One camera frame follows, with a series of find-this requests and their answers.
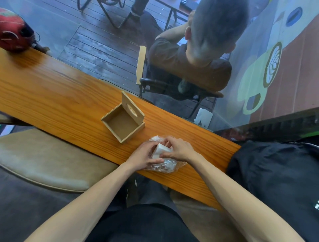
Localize clear plastic zip bag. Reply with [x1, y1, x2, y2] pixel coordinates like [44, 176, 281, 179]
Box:
[144, 135, 187, 174]

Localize tan cushioned stool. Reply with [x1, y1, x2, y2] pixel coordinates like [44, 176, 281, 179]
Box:
[0, 128, 119, 193]
[170, 190, 247, 242]

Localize white napkin stack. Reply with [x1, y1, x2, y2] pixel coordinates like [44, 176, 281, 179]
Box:
[152, 143, 172, 160]

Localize person's left forearm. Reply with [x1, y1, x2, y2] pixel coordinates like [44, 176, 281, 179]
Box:
[25, 162, 136, 242]

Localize wooden tissue box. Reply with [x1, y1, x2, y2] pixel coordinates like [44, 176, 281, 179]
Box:
[100, 90, 146, 144]

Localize person's black shirt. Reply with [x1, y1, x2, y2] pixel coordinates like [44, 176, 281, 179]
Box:
[86, 204, 200, 242]

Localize black metal folding chair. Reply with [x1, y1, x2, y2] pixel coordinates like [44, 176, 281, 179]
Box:
[76, 0, 133, 29]

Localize black backpack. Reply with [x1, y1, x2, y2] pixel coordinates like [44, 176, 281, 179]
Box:
[225, 141, 319, 242]

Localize small brown outdoor table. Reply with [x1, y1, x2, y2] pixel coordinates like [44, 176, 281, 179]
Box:
[154, 0, 200, 32]

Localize person's right hand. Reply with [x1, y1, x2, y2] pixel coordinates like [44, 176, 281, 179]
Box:
[159, 136, 200, 164]

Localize person's right forearm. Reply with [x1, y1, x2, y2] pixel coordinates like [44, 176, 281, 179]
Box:
[192, 154, 306, 242]

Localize red helmet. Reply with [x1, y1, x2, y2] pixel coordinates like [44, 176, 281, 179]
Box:
[0, 7, 35, 53]

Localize small white card stand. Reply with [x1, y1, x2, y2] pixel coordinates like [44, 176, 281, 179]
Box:
[194, 108, 214, 130]

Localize person's dark trousers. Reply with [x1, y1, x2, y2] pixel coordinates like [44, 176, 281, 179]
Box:
[104, 174, 180, 217]

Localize black chair wooden armrest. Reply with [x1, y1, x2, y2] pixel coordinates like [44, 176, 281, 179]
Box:
[136, 46, 225, 119]

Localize person's left hand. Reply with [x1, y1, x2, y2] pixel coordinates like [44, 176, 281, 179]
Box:
[126, 141, 165, 172]

